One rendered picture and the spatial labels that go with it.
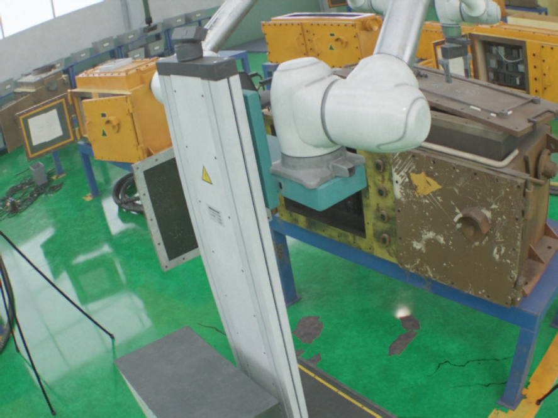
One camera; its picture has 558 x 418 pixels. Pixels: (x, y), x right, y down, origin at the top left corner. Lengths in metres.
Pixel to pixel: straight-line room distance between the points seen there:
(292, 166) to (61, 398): 2.30
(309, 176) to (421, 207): 0.93
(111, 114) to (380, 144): 3.31
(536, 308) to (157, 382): 1.49
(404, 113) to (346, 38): 4.64
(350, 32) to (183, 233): 3.55
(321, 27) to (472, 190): 4.23
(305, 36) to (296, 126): 4.96
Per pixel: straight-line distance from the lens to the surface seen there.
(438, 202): 2.04
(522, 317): 2.16
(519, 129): 1.87
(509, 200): 1.84
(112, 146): 4.38
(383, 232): 2.35
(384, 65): 1.15
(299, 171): 1.27
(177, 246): 2.63
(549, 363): 2.81
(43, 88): 6.90
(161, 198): 2.52
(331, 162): 1.25
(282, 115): 1.23
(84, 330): 3.63
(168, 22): 10.96
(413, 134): 1.09
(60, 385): 3.26
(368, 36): 5.90
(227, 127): 1.25
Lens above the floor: 2.00
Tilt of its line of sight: 25 degrees down
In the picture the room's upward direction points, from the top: 11 degrees counter-clockwise
